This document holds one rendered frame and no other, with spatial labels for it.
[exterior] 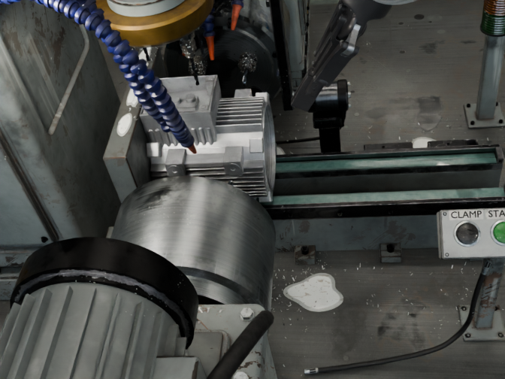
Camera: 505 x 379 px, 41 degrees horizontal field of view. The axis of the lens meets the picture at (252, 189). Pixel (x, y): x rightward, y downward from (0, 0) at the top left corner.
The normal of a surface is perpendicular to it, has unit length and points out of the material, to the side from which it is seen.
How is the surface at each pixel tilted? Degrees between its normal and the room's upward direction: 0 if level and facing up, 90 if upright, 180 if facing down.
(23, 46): 90
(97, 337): 22
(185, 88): 90
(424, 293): 0
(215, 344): 0
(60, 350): 5
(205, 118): 90
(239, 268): 47
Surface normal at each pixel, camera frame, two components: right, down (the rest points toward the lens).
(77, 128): 0.99, -0.04
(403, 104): -0.14, -0.69
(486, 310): -0.07, 0.72
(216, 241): 0.40, -0.61
